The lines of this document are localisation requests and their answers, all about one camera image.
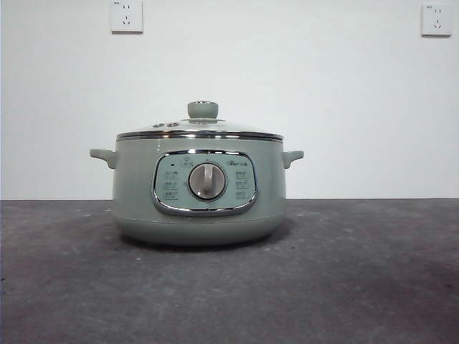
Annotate glass lid with green knob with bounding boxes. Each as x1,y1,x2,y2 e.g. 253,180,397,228
115,100,285,140

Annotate pale green electric pot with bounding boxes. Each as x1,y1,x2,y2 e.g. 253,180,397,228
88,135,306,247

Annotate white wall socket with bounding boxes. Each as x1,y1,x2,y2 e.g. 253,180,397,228
110,0,144,35
420,3,453,38

